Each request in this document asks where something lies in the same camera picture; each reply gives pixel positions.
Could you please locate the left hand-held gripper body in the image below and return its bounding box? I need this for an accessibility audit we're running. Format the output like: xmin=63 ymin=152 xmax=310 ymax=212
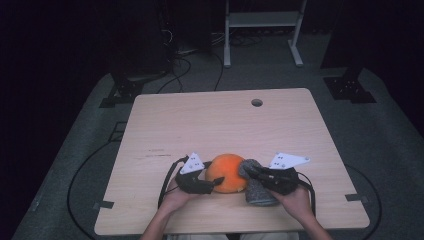
xmin=174 ymin=152 xmax=216 ymax=195

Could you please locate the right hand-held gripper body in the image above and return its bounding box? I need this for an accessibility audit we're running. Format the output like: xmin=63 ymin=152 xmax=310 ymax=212
xmin=261 ymin=152 xmax=311 ymax=196

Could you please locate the orange plush toy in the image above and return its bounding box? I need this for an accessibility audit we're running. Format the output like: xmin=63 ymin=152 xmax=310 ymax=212
xmin=204 ymin=153 xmax=249 ymax=195

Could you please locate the grey cloth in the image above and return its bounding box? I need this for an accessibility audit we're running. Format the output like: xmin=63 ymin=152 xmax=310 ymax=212
xmin=237 ymin=158 xmax=280 ymax=207

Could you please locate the person's left hand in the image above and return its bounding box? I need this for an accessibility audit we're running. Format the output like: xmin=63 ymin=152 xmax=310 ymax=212
xmin=159 ymin=178 xmax=202 ymax=218

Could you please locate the person's right hand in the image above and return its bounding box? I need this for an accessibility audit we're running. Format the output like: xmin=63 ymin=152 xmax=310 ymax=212
xmin=269 ymin=184 xmax=316 ymax=225

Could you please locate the grey tape strip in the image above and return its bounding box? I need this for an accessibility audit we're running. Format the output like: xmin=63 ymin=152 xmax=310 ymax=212
xmin=92 ymin=200 xmax=115 ymax=210
xmin=345 ymin=193 xmax=370 ymax=204

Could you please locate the black stand base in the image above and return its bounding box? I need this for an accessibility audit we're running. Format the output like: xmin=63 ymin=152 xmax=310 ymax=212
xmin=323 ymin=67 xmax=378 ymax=104
xmin=99 ymin=75 xmax=145 ymax=109

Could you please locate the black cabinet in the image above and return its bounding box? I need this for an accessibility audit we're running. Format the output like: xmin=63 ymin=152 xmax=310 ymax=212
xmin=109 ymin=0 xmax=172 ymax=81

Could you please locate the white metal stand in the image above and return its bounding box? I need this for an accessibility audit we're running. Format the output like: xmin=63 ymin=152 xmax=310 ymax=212
xmin=223 ymin=0 xmax=308 ymax=69

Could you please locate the left hand-held gripper cable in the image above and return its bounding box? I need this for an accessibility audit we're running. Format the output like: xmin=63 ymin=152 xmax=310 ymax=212
xmin=157 ymin=154 xmax=190 ymax=210

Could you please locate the hand-held gripper cable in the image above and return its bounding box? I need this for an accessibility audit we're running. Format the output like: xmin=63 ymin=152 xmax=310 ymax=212
xmin=157 ymin=154 xmax=190 ymax=210
xmin=296 ymin=171 xmax=317 ymax=218

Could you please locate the right hand-held gripper cable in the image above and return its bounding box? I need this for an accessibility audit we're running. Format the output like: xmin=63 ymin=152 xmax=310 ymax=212
xmin=296 ymin=171 xmax=317 ymax=218

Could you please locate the thin black floor cable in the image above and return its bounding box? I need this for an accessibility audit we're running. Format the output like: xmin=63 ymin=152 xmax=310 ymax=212
xmin=213 ymin=52 xmax=225 ymax=92
xmin=156 ymin=56 xmax=193 ymax=95

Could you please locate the black floor cable loop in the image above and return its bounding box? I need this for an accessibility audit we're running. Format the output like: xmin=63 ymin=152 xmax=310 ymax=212
xmin=66 ymin=139 xmax=116 ymax=240
xmin=344 ymin=163 xmax=383 ymax=240

